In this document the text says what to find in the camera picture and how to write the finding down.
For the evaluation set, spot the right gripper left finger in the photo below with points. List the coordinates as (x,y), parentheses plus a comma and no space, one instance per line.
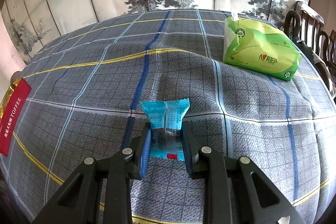
(100,183)

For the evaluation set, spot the red gold toffee tin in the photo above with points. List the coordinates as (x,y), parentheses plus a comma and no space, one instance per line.
(11,107)

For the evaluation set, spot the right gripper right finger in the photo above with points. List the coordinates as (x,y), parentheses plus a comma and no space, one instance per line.
(234,186)

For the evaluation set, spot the round beige wall disc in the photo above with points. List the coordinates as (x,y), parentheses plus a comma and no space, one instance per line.
(15,76)

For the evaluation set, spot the teal clear snack packet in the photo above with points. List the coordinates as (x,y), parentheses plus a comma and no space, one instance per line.
(165,118)

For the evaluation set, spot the green tissue pack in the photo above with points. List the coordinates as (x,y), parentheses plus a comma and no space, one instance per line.
(257,46)

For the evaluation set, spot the dark wooden chair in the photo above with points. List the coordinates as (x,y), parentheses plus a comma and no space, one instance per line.
(304,27)

